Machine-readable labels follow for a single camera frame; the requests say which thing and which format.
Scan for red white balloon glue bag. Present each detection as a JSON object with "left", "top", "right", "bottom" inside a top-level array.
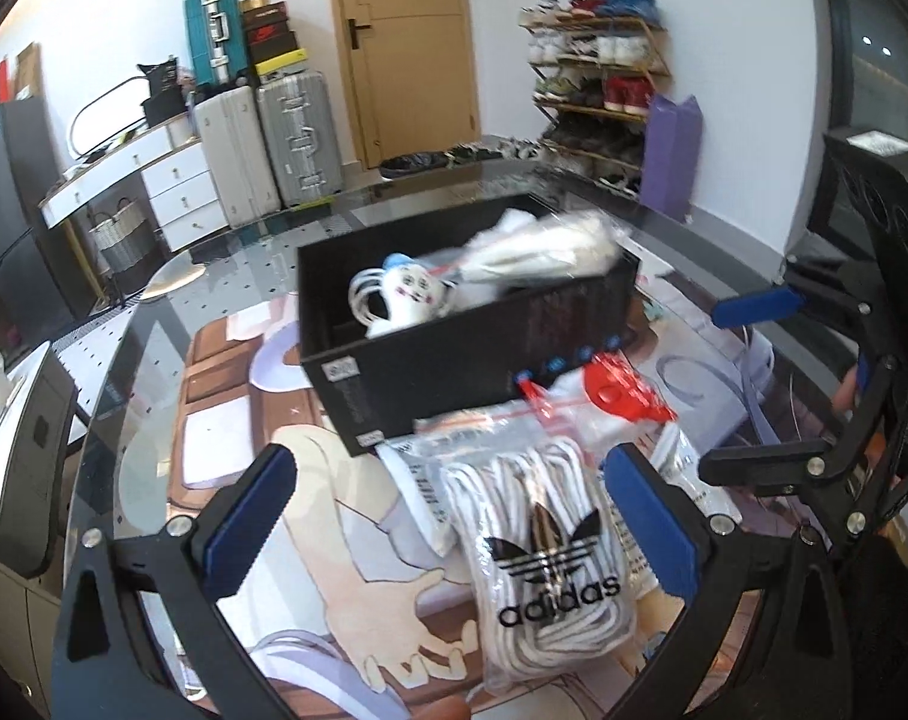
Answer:
[{"left": 517, "top": 351, "right": 677, "bottom": 424}]

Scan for adidas striped sock bag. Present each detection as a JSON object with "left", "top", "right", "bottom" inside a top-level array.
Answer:
[{"left": 440, "top": 436, "right": 636, "bottom": 692}]

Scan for white printed plastic pouch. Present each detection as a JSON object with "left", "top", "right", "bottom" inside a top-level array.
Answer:
[{"left": 374, "top": 401, "right": 548, "bottom": 557}]

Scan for grey low cabinet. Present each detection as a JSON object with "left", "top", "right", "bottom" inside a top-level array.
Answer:
[{"left": 0, "top": 343, "right": 76, "bottom": 718}]

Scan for purple bag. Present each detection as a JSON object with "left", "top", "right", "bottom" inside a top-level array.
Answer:
[{"left": 639, "top": 94, "right": 703, "bottom": 223}]

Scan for bagged white cloth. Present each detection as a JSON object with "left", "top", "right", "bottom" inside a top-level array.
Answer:
[{"left": 451, "top": 210, "right": 630, "bottom": 286}]

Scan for black cardboard box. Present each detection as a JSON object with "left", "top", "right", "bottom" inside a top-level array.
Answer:
[{"left": 296, "top": 193, "right": 639, "bottom": 455}]

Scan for wooden shoe rack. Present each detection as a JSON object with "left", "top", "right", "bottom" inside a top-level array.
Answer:
[{"left": 519, "top": 0, "right": 672, "bottom": 199}]

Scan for black refrigerator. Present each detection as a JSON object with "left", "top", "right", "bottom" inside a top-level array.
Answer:
[{"left": 0, "top": 98, "right": 97, "bottom": 358}]

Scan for striped laundry basket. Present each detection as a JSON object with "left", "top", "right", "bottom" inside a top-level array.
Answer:
[{"left": 91, "top": 197, "right": 157, "bottom": 275}]

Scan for wooden door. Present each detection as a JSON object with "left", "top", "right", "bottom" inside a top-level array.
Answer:
[{"left": 335, "top": 0, "right": 480, "bottom": 167}]

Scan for silver aluminium suitcase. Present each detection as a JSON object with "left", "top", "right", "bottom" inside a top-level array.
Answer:
[{"left": 257, "top": 70, "right": 343, "bottom": 208}]

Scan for white drawer desk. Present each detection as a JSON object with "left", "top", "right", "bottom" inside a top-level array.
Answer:
[{"left": 38, "top": 114, "right": 227, "bottom": 252}]

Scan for stacked shoe boxes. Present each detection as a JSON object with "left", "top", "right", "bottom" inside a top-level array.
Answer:
[{"left": 241, "top": 0, "right": 307, "bottom": 80}]

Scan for white suitcase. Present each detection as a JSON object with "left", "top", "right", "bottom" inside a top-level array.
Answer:
[{"left": 195, "top": 86, "right": 281, "bottom": 227}]

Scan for oval desk mirror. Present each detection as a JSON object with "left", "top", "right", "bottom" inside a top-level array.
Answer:
[{"left": 67, "top": 73, "right": 149, "bottom": 160}]

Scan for black bag on desk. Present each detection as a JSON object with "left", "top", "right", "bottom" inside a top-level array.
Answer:
[{"left": 138, "top": 57, "right": 187, "bottom": 127}]

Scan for teal suitcase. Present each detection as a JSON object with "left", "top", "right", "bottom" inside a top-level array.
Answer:
[{"left": 184, "top": 0, "right": 248, "bottom": 86}]

